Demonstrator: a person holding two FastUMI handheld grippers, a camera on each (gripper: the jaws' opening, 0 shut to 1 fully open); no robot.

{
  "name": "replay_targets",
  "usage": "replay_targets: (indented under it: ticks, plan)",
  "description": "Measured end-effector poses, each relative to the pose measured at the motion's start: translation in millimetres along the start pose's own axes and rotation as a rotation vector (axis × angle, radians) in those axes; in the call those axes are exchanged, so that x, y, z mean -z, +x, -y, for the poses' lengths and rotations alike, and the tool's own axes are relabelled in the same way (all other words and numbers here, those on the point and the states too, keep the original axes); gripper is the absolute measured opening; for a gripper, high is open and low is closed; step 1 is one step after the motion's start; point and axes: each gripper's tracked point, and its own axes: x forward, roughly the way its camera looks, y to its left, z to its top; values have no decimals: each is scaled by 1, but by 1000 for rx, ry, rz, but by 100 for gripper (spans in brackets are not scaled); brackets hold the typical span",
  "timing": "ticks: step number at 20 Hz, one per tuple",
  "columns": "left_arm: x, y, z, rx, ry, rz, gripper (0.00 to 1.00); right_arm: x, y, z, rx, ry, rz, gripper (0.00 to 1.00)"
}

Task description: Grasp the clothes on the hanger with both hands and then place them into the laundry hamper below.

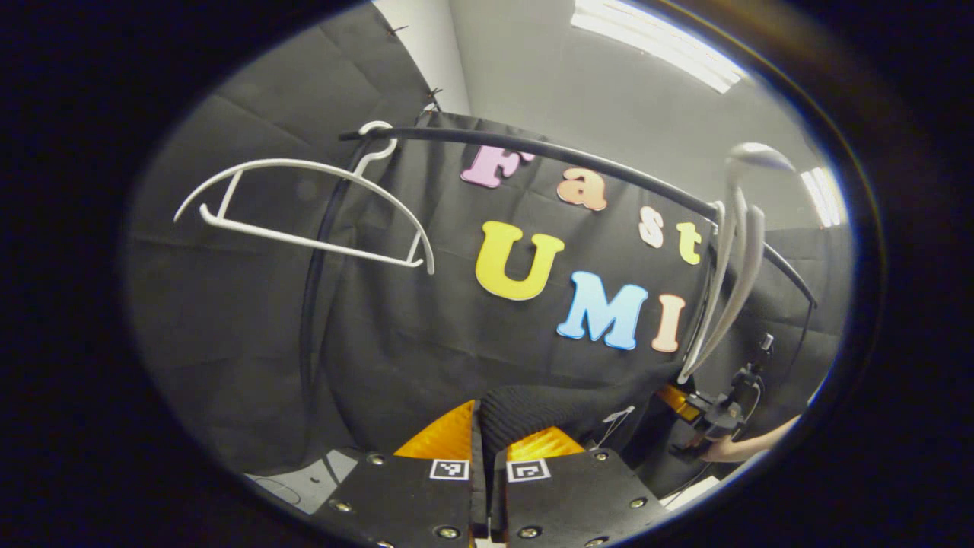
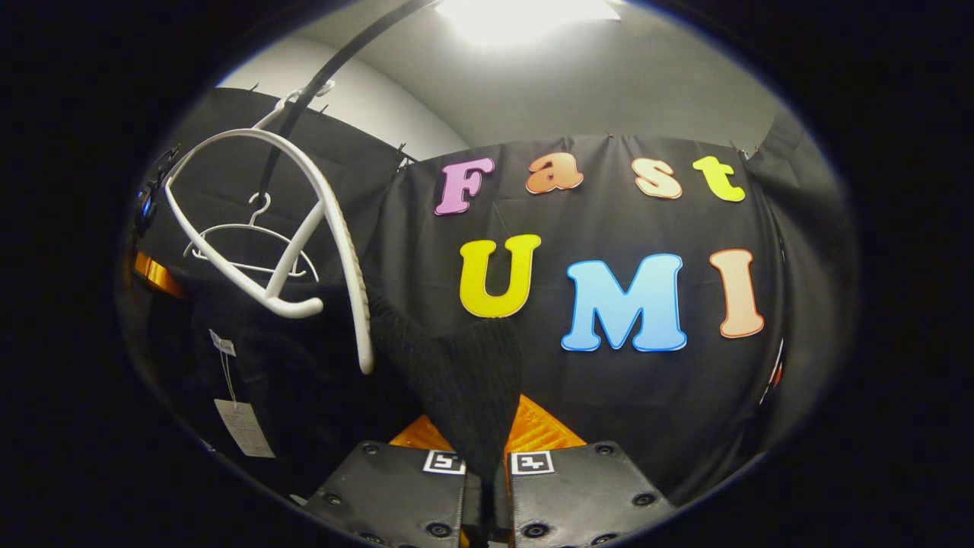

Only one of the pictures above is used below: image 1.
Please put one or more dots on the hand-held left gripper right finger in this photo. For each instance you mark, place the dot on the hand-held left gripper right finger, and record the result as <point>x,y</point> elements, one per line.
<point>578,502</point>

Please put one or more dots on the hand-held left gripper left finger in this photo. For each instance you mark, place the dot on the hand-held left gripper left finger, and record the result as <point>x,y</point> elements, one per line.
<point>403,502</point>

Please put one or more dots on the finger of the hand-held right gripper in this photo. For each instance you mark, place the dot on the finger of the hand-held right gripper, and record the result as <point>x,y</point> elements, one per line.
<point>677,402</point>

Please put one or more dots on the black jacket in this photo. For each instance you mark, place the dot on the black jacket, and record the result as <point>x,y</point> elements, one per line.
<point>533,411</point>

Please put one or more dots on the white clothes hanger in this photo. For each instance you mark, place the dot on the white clothes hanger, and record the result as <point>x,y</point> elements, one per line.
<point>304,239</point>
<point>753,243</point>

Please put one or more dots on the black clothes rack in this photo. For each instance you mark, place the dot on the black clothes rack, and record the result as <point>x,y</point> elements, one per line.
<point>307,304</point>

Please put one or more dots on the white hang tag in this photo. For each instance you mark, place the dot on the white hang tag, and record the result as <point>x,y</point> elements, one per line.
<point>620,415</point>

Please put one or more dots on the white paper sheet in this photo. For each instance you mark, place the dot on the white paper sheet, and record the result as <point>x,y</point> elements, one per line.
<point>689,495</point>

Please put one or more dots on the black backdrop cloth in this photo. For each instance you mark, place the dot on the black backdrop cloth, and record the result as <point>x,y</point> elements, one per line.
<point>418,327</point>

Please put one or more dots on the ceiling light panel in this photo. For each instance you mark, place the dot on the ceiling light panel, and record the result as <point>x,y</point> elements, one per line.
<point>822,196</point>
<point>654,38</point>

